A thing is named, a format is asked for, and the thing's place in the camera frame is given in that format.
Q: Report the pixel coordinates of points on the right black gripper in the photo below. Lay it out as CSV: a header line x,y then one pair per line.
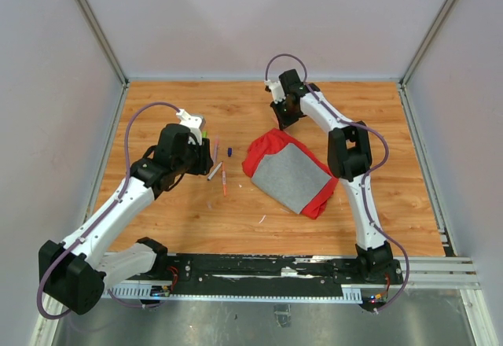
x,y
284,121

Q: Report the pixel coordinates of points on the red and grey cloth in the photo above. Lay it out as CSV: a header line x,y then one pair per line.
x,y
286,170

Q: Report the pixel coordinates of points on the purple pen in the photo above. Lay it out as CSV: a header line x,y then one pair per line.
x,y
215,149

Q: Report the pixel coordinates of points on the white slotted cable duct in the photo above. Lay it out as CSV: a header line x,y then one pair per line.
x,y
309,292

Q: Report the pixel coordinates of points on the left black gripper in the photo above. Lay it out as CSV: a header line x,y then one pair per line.
x,y
204,158

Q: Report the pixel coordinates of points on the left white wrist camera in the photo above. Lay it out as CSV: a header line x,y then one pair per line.
x,y
194,122

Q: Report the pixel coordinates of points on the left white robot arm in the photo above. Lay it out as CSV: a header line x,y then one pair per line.
x,y
77,270

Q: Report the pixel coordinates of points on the orange highlighter pen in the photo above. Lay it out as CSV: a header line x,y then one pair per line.
x,y
224,185

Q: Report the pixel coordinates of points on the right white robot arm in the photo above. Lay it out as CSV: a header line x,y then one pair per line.
x,y
349,159

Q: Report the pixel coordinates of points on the white marker blue end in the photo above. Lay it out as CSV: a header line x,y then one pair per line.
x,y
214,171

